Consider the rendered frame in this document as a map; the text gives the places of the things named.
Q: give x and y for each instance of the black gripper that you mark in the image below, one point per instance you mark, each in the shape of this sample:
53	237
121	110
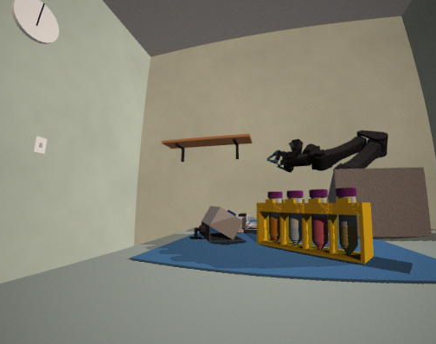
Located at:
288	163

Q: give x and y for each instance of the grey key desk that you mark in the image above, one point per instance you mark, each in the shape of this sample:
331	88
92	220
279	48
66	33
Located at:
224	221

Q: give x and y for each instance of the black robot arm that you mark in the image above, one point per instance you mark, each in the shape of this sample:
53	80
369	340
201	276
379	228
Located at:
324	159

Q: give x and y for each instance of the blue flat mat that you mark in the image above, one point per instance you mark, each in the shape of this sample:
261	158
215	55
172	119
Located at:
390	264

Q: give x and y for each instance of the purple screw cap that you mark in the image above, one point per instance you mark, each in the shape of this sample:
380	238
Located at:
275	195
345	191
318	193
294	194

